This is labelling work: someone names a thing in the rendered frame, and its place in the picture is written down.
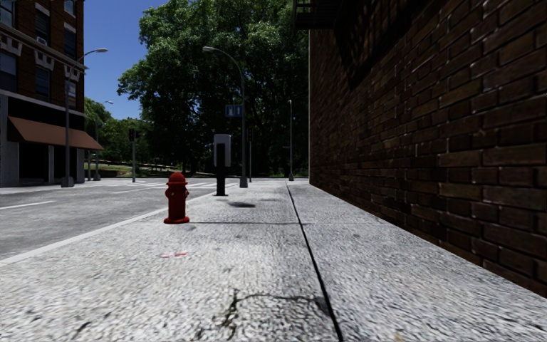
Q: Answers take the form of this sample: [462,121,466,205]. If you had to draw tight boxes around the grey street lamp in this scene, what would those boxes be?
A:
[61,48,109,189]
[202,46,249,189]
[287,99,295,182]

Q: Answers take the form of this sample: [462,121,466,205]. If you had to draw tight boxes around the red fire hydrant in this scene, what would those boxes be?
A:
[163,172,191,225]

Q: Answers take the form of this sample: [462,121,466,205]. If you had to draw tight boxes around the trees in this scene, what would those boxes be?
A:
[84,0,311,178]

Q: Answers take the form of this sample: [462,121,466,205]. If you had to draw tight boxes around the red brick building with awning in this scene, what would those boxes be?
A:
[0,0,104,189]

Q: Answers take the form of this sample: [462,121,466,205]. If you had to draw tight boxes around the white box on a post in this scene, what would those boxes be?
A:
[213,133,232,197]

